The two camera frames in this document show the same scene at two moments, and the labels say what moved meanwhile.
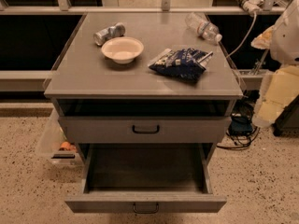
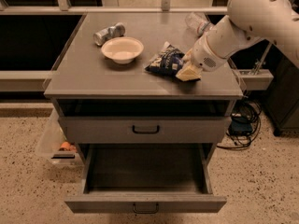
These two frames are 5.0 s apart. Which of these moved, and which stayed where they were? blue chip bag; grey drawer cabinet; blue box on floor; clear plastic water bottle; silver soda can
Moved: blue chip bag
Stayed: blue box on floor; silver soda can; clear plastic water bottle; grey drawer cabinet
